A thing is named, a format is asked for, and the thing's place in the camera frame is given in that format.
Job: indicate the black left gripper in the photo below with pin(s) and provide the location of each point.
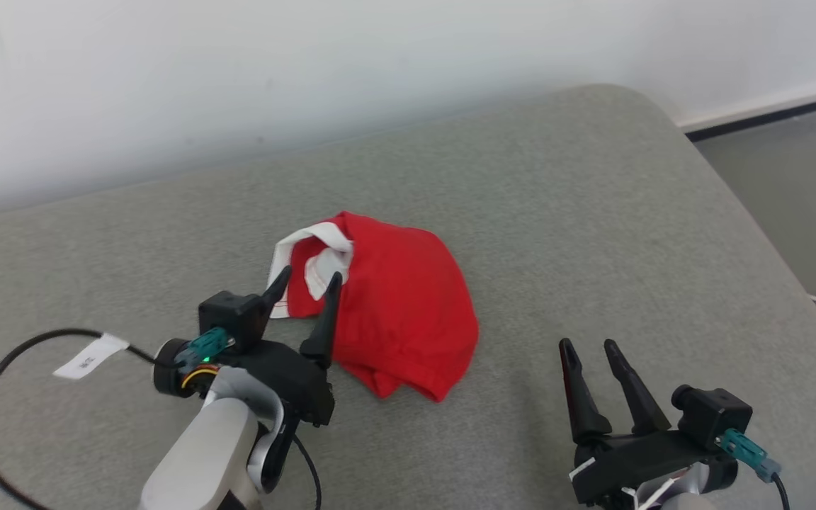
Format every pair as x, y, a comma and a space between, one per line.
295, 382

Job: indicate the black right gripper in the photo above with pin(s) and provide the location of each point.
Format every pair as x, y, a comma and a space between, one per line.
635, 457

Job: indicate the red garment stack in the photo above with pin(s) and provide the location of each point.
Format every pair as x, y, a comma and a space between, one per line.
401, 304

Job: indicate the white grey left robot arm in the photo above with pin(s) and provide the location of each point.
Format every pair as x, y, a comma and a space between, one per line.
202, 453

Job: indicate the grey fabric sofa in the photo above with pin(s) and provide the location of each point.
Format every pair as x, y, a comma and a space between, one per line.
557, 212

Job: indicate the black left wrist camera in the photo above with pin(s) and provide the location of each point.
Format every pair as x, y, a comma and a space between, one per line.
231, 312

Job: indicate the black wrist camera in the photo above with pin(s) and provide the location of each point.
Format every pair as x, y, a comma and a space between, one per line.
231, 312
712, 414

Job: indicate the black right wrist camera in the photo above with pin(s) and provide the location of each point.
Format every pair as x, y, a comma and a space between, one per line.
712, 414

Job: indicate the black wall skirting strip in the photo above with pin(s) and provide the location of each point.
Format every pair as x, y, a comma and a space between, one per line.
762, 119

